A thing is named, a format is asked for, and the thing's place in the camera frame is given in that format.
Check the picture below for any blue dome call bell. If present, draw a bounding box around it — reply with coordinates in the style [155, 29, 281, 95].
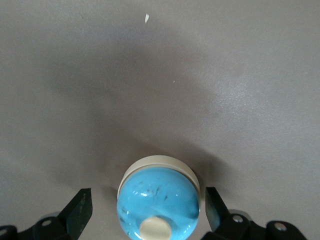
[116, 154, 201, 240]

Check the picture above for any brown table mat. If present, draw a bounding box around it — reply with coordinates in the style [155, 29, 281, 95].
[0, 0, 320, 240]

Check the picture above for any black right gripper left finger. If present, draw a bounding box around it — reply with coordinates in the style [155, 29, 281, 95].
[0, 188, 94, 240]

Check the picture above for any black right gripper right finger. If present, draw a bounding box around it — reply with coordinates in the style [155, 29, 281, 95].
[202, 186, 308, 240]

